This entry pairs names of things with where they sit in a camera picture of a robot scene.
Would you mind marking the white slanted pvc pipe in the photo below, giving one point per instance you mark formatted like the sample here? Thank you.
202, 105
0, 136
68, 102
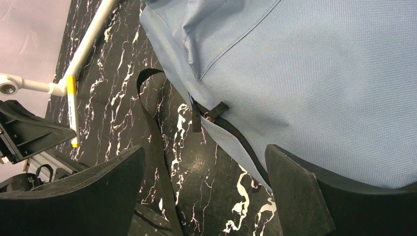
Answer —
11, 84

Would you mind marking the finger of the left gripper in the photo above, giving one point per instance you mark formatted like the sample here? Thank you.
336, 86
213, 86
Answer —
23, 135

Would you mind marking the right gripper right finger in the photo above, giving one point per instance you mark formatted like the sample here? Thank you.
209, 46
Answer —
312, 201

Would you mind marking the blue student backpack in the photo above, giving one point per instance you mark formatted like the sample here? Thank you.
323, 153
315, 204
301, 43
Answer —
333, 82

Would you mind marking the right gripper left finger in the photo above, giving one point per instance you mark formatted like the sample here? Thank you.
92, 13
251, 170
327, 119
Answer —
98, 201

